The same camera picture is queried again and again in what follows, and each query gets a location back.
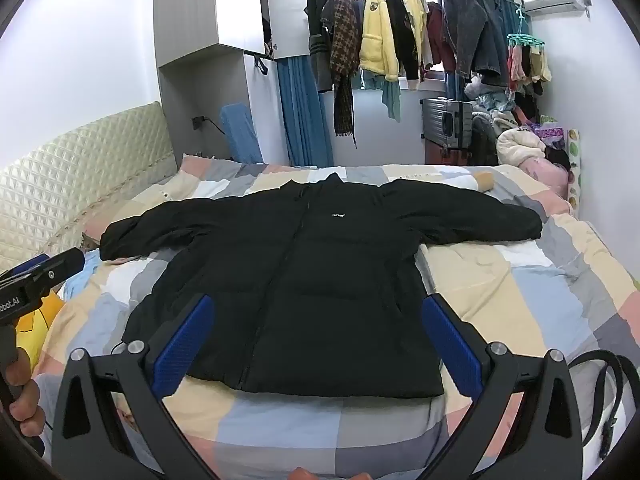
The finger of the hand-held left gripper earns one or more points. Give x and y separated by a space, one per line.
27 264
52 275

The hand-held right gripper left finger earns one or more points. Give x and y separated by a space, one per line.
184 342

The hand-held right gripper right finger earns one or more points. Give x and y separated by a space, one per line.
450 347

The black puffer jacket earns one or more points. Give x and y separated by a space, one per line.
310 285

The pile of clothes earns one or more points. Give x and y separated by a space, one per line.
492 105

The person's left hand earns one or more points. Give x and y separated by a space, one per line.
25 397

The yellow plush pillow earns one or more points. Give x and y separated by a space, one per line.
37 322

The patchwork bed quilt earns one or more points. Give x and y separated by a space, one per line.
500 280

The cream quilted headboard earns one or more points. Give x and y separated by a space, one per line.
75 170

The black belt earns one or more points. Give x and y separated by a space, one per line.
590 360

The pink cloth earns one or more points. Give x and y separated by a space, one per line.
547 175

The cream fleece blanket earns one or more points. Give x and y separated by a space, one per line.
520 146

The white dotted board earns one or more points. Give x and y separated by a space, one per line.
574 170

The silver suitcase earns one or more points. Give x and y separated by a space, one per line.
445 120

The purple patterned bag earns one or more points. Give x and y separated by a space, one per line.
550 132

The blue curtain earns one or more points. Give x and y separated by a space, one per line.
300 120

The teal hanging cloth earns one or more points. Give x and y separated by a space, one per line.
392 100

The black coat hanger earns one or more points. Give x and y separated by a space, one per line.
261 64

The green clip sock hanger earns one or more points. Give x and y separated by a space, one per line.
527 55

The dark red garment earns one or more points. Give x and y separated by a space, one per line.
440 35

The dark blue jeans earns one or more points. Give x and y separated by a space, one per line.
492 35

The black hanging jacket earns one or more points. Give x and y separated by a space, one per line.
402 35

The brown houndstooth scarf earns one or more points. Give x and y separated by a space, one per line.
342 50

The yellow fleece jacket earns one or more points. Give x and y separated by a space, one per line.
377 35

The grey denim jacket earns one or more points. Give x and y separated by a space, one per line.
462 20

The dark hanging coat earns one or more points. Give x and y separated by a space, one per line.
316 20

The white air conditioner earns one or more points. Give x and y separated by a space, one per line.
552 4

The black wall socket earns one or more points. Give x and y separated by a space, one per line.
198 122

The grey wall cabinet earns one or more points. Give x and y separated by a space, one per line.
200 10

